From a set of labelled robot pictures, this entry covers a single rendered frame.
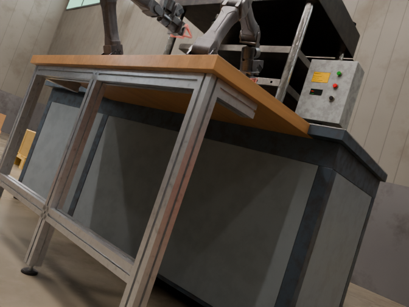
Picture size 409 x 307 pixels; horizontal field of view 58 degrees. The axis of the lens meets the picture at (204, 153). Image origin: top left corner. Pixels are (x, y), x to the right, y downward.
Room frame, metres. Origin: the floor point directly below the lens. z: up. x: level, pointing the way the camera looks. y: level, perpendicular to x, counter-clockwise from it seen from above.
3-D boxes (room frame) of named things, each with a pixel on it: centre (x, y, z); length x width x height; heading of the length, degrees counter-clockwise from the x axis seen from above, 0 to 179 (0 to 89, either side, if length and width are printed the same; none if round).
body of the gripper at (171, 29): (1.85, 0.36, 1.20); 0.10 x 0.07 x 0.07; 46
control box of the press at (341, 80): (2.31, -0.63, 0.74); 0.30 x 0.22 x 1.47; 51
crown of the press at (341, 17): (2.96, -0.11, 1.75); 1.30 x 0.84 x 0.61; 51
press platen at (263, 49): (3.00, -0.15, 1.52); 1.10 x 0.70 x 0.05; 51
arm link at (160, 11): (1.78, 0.43, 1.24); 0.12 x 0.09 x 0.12; 136
